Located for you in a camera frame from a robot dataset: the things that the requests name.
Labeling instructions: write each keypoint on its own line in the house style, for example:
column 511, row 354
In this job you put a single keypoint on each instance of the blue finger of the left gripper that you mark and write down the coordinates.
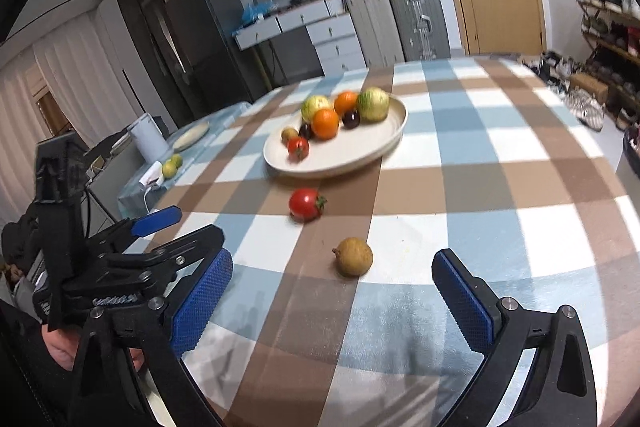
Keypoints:
column 156, row 221

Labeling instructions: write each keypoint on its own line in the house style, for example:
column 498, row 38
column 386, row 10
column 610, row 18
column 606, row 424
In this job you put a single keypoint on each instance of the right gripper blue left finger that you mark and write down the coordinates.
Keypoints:
column 192, row 316

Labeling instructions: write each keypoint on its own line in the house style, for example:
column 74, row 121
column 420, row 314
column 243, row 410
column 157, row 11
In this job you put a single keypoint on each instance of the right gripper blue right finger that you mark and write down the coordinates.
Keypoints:
column 469, row 299

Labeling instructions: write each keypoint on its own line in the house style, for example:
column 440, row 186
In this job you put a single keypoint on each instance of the red tomato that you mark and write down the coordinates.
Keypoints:
column 306, row 204
column 298, row 148

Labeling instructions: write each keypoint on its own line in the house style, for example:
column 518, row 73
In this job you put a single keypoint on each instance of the orange fruit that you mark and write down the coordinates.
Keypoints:
column 325, row 124
column 345, row 102

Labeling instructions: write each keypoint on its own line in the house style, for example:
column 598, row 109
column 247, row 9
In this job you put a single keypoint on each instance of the dark purple plum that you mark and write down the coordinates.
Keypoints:
column 351, row 119

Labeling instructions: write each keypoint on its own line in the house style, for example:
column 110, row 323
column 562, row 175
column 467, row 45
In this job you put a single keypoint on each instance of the large green yellow guava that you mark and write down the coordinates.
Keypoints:
column 373, row 104

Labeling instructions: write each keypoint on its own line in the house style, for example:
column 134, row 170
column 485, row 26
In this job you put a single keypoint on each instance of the brown longan fruit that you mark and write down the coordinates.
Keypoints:
column 288, row 134

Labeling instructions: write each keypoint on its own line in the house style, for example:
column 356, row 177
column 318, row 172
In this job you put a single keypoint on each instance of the left hand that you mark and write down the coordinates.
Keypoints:
column 62, row 345

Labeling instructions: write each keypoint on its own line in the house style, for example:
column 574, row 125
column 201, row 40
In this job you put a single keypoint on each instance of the teal checkered side cloth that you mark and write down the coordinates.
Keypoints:
column 190, row 149

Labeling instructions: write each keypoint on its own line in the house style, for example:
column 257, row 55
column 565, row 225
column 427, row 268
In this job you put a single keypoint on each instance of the white power adapter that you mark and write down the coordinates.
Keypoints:
column 153, row 176

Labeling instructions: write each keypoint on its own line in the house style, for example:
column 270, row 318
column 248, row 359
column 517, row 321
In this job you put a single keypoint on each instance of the small yellow citrus fruit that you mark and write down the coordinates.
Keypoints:
column 168, row 170

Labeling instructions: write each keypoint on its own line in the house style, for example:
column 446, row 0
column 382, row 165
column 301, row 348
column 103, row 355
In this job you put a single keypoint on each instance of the small green citrus fruit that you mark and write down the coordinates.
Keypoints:
column 176, row 160

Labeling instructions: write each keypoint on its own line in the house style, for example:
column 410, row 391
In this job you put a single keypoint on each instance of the small cream plate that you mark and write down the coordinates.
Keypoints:
column 191, row 136

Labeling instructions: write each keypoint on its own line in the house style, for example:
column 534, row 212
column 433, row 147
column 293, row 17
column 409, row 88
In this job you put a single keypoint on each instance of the white kettle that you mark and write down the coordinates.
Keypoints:
column 148, row 139

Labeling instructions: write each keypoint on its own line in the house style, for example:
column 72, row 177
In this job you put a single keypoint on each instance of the checkered tablecloth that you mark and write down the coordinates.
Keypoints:
column 491, row 165

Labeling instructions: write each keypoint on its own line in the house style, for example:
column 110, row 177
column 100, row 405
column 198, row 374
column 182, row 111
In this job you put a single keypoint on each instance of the white curtain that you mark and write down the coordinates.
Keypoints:
column 73, row 63

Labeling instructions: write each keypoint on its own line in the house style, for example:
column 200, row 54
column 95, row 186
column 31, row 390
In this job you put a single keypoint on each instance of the large cream plate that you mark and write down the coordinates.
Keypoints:
column 348, row 151

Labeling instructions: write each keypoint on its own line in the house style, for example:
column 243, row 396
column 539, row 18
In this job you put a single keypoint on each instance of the black refrigerator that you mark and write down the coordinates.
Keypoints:
column 223, row 74

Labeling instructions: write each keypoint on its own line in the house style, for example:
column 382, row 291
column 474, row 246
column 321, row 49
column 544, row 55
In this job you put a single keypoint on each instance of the white drawer desk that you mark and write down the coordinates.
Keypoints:
column 314, row 38

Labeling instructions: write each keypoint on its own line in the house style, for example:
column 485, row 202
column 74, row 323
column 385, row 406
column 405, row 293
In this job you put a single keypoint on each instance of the cardboard box on floor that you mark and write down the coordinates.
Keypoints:
column 596, row 88

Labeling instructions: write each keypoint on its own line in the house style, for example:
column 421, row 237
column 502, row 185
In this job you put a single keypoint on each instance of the beige suitcase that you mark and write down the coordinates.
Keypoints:
column 377, row 32

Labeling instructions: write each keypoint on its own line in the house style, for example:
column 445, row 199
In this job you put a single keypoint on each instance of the silver suitcase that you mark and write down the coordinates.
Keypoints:
column 422, row 29

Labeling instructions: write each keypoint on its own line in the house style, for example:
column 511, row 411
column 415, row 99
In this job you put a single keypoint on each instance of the wooden shoe rack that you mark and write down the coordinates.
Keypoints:
column 611, row 30

